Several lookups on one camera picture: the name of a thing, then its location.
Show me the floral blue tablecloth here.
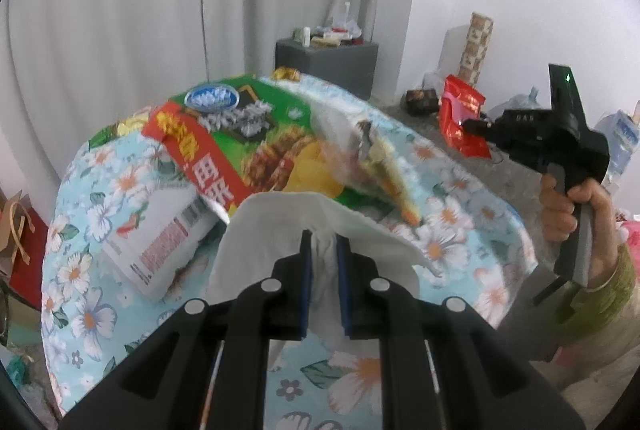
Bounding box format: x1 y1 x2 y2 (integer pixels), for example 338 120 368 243
41 75 536 429

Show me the white paper tissue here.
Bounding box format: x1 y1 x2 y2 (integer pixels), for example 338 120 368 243
205 192 423 355

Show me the red snack bag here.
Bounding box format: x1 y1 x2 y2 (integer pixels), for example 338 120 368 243
438 75 491 158

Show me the green sleeved forearm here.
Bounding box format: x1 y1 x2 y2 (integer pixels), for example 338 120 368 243
499 241 639 391

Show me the brown paper bag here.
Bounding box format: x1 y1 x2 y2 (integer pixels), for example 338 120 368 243
0 191 35 282

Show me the dark box on floor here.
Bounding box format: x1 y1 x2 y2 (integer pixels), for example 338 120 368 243
404 88 440 116

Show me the white bottle on stool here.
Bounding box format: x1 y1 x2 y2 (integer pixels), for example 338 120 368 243
303 26 311 48

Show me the person's right hand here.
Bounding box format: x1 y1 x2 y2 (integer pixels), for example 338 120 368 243
539 173 618 288

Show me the small gold wrapper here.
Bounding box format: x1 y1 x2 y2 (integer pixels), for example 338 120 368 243
271 66 302 83

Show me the patterned cardboard tube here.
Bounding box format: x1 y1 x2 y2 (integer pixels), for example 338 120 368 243
458 12 494 87

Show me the green chip bag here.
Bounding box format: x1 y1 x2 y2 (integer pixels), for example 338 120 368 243
102 75 426 298

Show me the clear water jug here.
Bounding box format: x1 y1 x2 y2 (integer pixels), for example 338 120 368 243
596 109 639 194

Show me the grey curtain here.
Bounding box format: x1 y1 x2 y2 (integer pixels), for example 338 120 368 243
1 0 411 216

